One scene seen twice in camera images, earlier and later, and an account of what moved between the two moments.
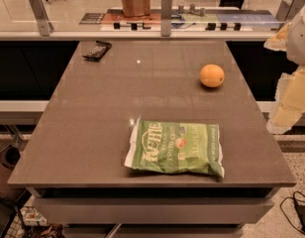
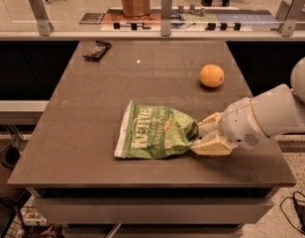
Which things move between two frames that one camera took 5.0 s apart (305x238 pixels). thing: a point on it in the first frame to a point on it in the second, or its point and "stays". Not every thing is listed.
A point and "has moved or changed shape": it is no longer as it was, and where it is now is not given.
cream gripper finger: [279, 41] to [211, 125]
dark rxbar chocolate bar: [99, 51] stays
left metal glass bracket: [40, 13] stays
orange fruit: [212, 75] stays
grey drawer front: [57, 211] stays
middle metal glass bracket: [165, 18] stays
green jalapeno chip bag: [175, 147] has moved or changed shape
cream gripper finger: [293, 99] to [214, 146]
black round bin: [9, 157] stays
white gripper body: [300, 39] to [239, 123]
